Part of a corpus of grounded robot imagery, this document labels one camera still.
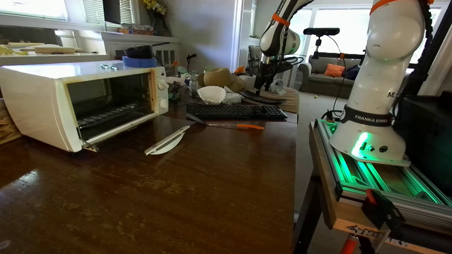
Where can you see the tan crumpled bag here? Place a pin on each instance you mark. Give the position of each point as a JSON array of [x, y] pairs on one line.
[[220, 77]]

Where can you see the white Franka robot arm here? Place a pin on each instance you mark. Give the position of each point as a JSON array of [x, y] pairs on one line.
[[377, 79]]

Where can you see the black control box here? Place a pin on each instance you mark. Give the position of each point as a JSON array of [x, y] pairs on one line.
[[425, 141]]

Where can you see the white crumpled cloth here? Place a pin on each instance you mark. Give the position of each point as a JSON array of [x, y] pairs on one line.
[[232, 97]]

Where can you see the yellow flower bunch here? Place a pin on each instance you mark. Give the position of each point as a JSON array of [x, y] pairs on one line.
[[155, 5]]

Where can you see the wicker basket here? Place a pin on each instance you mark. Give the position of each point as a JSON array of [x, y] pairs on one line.
[[9, 124]]

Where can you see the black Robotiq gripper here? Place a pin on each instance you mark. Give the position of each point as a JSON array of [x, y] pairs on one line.
[[269, 70]]

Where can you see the white bowl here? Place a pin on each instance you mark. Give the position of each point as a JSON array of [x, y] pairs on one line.
[[213, 93]]

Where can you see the grey sofa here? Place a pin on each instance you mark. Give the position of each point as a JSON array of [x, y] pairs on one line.
[[320, 81]]

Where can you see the black camera on stand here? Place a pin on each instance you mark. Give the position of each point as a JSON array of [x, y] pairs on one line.
[[321, 31]]

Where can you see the black table clamp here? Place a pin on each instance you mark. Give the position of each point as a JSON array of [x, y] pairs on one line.
[[382, 208]]

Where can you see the dark blue cushion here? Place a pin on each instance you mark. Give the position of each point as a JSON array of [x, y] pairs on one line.
[[351, 72]]

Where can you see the white toaster oven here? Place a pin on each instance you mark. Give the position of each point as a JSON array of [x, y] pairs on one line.
[[38, 103]]

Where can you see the dark round tray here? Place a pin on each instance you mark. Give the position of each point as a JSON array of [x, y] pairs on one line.
[[264, 97]]

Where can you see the orange cushion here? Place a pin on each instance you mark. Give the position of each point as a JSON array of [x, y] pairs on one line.
[[334, 70]]

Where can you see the black rounded object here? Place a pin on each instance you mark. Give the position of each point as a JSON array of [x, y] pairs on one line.
[[139, 50]]

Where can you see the aluminium robot mounting table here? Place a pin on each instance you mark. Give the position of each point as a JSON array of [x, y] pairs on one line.
[[377, 180]]

